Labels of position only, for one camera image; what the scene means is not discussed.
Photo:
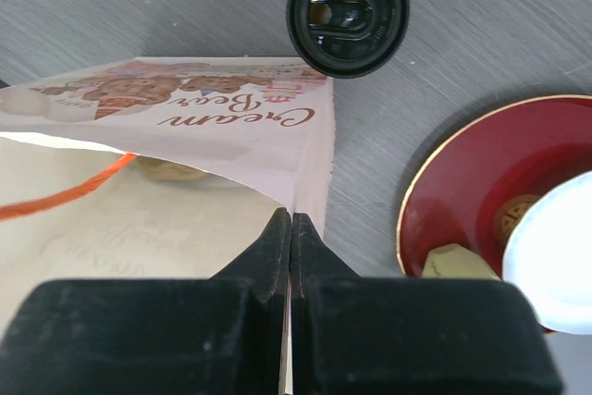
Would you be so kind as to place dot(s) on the white paper plate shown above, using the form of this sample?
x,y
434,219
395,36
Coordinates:
x,y
548,257

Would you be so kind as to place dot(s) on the red round tray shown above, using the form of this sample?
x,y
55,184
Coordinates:
x,y
476,186

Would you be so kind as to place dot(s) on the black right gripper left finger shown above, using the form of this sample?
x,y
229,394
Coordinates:
x,y
223,335

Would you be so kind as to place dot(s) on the paper bag with orange handles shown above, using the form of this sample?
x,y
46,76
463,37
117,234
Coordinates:
x,y
165,168

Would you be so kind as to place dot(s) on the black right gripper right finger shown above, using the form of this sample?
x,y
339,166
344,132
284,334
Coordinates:
x,y
355,335

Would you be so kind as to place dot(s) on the black cup lid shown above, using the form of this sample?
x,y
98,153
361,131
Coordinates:
x,y
347,39

